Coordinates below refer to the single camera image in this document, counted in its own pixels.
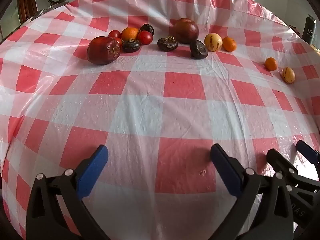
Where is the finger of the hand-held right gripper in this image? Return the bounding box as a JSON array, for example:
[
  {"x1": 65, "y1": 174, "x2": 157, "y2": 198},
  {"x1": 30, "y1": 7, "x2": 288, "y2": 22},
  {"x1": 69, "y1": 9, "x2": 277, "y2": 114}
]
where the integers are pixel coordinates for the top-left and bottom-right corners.
[
  {"x1": 296, "y1": 140, "x2": 320, "y2": 180},
  {"x1": 266, "y1": 149, "x2": 320, "y2": 193}
]

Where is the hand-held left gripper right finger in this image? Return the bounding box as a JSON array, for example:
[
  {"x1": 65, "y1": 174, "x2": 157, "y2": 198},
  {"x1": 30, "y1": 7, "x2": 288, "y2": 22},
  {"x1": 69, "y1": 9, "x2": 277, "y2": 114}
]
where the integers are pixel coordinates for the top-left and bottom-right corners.
[{"x1": 210, "y1": 144, "x2": 293, "y2": 240}]

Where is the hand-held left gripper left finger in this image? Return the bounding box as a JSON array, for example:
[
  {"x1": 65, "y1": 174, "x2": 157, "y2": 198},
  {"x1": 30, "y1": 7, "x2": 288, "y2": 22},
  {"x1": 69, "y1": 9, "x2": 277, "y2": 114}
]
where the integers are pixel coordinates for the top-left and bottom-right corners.
[{"x1": 26, "y1": 144, "x2": 110, "y2": 240}]

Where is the red white checked tablecloth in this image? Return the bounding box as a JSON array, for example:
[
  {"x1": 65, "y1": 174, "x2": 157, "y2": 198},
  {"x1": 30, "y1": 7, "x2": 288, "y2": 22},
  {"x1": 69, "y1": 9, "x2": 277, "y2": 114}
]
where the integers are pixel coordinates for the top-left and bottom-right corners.
[{"x1": 0, "y1": 0, "x2": 320, "y2": 240}]

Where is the yellow striped pepino melon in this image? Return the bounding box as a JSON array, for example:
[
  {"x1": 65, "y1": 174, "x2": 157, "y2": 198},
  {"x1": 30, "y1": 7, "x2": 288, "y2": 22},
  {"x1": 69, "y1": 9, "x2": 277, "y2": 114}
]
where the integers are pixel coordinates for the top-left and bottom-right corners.
[
  {"x1": 204, "y1": 33, "x2": 223, "y2": 52},
  {"x1": 279, "y1": 66, "x2": 296, "y2": 83}
]

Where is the small orange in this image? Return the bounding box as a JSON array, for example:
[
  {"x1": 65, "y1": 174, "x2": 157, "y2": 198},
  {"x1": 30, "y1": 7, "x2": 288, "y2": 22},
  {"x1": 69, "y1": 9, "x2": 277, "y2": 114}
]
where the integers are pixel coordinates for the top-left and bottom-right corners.
[{"x1": 265, "y1": 57, "x2": 278, "y2": 71}]

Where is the dark red apple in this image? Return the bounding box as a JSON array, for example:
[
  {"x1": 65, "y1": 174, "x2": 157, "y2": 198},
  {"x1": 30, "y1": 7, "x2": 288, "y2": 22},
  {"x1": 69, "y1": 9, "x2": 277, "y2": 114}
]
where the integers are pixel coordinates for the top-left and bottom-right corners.
[{"x1": 87, "y1": 36, "x2": 122, "y2": 65}]

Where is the dark bottle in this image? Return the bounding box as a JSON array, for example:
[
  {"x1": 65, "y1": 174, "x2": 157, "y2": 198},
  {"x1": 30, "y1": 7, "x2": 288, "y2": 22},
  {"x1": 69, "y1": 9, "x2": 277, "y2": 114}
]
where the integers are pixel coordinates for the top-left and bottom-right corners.
[{"x1": 301, "y1": 14, "x2": 318, "y2": 46}]

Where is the dark brown water chestnut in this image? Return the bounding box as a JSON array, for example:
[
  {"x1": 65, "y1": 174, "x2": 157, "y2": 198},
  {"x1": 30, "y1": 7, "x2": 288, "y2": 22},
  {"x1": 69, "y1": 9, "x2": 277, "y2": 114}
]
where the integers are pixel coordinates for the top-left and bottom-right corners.
[
  {"x1": 139, "y1": 24, "x2": 155, "y2": 36},
  {"x1": 122, "y1": 39, "x2": 142, "y2": 53},
  {"x1": 189, "y1": 40, "x2": 209, "y2": 59},
  {"x1": 157, "y1": 36, "x2": 178, "y2": 52}
]

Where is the steel pot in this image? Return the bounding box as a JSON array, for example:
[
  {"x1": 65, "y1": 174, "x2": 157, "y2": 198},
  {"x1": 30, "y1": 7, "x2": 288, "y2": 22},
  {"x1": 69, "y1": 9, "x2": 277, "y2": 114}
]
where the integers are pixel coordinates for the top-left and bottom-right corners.
[{"x1": 30, "y1": 1, "x2": 69, "y2": 22}]

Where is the wooden door frame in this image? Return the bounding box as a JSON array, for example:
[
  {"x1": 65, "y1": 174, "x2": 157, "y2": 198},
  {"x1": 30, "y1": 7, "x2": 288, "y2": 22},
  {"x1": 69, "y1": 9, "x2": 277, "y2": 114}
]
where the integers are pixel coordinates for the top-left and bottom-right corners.
[{"x1": 19, "y1": 0, "x2": 35, "y2": 23}]

